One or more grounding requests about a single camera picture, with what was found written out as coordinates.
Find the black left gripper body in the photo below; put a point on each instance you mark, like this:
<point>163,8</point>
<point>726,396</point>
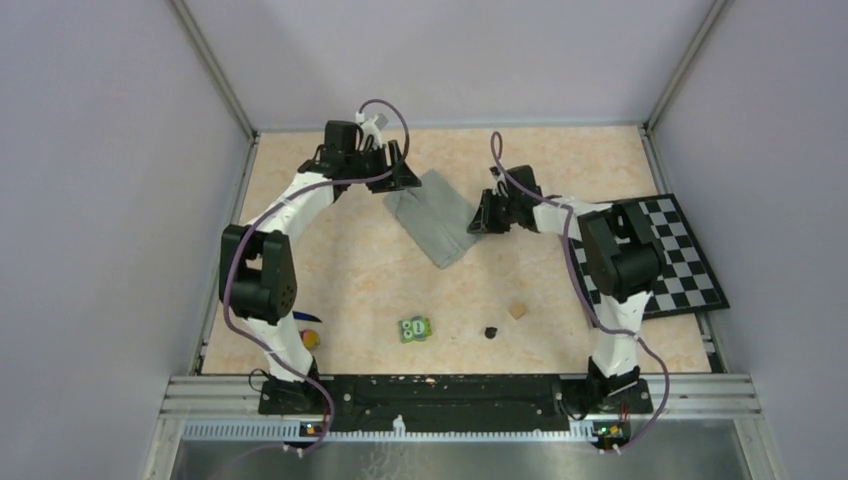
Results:
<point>372,158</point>

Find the small tan wooden block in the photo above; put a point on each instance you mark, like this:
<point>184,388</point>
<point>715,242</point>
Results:
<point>517,310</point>

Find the red yellow ball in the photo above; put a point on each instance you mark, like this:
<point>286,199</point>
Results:
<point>310,339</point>

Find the green owl toy block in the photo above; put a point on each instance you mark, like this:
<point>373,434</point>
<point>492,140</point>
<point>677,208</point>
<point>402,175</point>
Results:
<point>414,329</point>

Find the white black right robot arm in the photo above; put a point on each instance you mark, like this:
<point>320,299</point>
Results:
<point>613,365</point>

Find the aluminium frame rail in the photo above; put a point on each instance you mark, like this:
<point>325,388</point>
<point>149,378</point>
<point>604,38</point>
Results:
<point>225,408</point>

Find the blue pen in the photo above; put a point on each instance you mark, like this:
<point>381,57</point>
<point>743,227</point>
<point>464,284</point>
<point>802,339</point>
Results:
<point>305,317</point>

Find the grey-green cloth napkin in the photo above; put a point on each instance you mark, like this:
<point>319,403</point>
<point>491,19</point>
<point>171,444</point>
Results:
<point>436,217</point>

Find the black white checkerboard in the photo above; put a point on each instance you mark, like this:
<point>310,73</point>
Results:
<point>676,258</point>

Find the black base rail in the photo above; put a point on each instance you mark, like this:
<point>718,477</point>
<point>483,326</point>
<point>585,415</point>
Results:
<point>450,403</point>

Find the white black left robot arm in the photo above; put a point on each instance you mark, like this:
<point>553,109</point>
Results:
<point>257,278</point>

